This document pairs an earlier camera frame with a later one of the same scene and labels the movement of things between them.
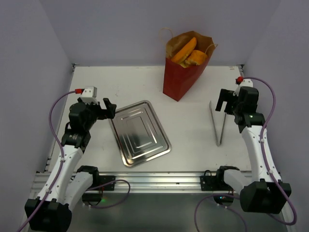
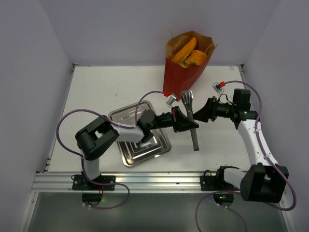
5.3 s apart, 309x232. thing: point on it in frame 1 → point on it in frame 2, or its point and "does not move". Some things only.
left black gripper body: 94,112 → 167,120
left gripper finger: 111,108 → 183,123
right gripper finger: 226,95 → 205,114
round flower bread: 196,57 does not move
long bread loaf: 185,51 does not move
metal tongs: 218,142 → 188,98
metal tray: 139,136 does not move
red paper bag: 178,79 does not move
